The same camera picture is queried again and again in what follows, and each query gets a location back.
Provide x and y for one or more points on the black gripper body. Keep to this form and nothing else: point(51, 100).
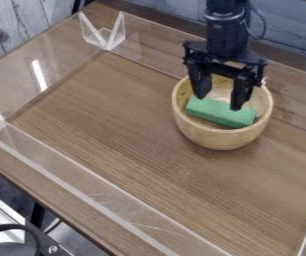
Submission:
point(224, 48)

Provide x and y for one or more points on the clear acrylic tray wall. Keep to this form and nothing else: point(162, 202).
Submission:
point(90, 145)

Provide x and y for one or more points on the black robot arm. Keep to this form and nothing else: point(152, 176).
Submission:
point(228, 6)

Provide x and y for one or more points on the black metal bracket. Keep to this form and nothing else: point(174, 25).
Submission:
point(50, 248)

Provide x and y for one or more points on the light wooden bowl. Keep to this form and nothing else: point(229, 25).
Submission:
point(209, 134)

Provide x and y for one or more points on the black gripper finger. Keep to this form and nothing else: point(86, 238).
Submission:
point(241, 91)
point(200, 78)

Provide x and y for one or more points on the green rectangular block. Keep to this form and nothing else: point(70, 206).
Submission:
point(217, 112)

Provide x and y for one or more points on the clear acrylic corner bracket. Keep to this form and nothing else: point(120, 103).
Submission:
point(104, 38)

